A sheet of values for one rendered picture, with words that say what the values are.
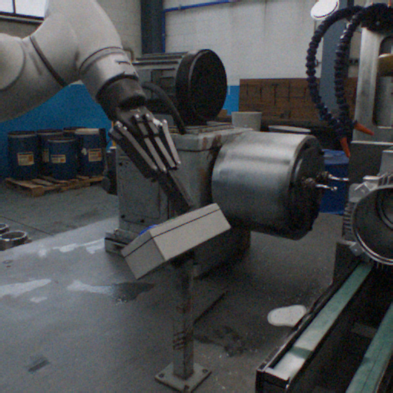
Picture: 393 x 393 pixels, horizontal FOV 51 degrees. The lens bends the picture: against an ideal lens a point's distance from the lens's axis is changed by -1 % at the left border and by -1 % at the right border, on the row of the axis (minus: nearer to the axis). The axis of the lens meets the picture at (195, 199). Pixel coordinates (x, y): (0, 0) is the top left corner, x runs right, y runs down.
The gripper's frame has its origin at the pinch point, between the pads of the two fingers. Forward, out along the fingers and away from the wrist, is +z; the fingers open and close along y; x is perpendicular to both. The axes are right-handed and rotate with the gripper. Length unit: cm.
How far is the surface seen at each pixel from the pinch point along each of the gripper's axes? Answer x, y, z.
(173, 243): -3.5, -10.5, 7.8
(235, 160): 4.5, 30.0, -4.5
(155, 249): -2.9, -13.4, 7.5
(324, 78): 103, 523, -120
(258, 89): 196, 538, -174
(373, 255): -10.6, 30.8, 27.9
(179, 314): 6.7, -6.2, 17.2
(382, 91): -23, 63, -2
